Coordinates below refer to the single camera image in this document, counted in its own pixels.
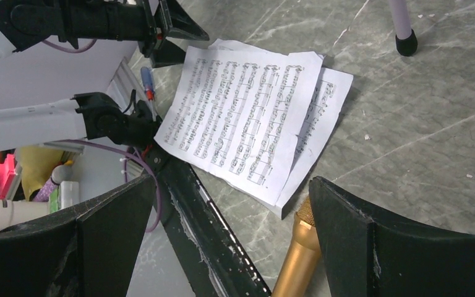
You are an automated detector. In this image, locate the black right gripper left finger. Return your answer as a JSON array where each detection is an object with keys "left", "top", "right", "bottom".
[{"left": 0, "top": 175, "right": 156, "bottom": 296}]

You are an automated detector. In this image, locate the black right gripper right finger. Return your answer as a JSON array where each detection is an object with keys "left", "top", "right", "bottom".
[{"left": 309, "top": 176, "right": 475, "bottom": 296}]

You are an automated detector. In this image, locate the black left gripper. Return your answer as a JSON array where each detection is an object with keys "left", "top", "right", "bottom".
[{"left": 10, "top": 0, "right": 210, "bottom": 68}]

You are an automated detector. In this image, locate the lilac perforated music stand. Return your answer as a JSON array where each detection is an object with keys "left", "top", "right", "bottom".
[{"left": 388, "top": 0, "right": 418, "bottom": 57}]

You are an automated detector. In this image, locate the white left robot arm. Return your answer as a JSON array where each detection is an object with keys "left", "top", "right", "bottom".
[{"left": 0, "top": 1, "right": 209, "bottom": 151}]

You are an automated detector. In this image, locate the blue marker pen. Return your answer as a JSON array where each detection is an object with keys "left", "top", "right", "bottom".
[{"left": 140, "top": 67, "right": 158, "bottom": 120}]

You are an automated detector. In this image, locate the gold microphone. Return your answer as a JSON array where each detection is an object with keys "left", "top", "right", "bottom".
[{"left": 272, "top": 197, "right": 322, "bottom": 296}]

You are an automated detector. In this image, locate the purple glitter marker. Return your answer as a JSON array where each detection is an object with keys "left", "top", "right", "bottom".
[{"left": 32, "top": 165, "right": 73, "bottom": 202}]

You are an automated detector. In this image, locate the white bottle red cap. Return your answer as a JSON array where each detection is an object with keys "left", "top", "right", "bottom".
[{"left": 0, "top": 199, "right": 50, "bottom": 231}]

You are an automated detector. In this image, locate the pink plastic item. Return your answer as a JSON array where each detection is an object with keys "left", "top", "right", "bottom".
[{"left": 0, "top": 154, "right": 22, "bottom": 200}]

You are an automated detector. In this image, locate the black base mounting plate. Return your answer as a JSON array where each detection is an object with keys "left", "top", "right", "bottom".
[{"left": 144, "top": 144, "right": 271, "bottom": 296}]

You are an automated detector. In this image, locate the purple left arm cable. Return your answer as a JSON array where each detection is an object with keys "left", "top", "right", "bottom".
[{"left": 40, "top": 38, "right": 164, "bottom": 234}]

